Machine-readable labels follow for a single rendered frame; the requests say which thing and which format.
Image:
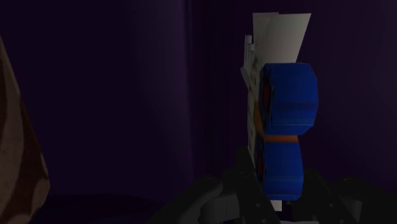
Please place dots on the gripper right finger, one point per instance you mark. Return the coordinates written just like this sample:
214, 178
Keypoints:
325, 204

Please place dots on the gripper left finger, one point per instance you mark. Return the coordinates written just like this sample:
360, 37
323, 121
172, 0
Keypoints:
248, 198

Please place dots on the blue toy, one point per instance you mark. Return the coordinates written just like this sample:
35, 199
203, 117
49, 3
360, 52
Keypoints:
288, 99

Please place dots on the brown rounded object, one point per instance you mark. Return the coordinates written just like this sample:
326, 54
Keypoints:
18, 161

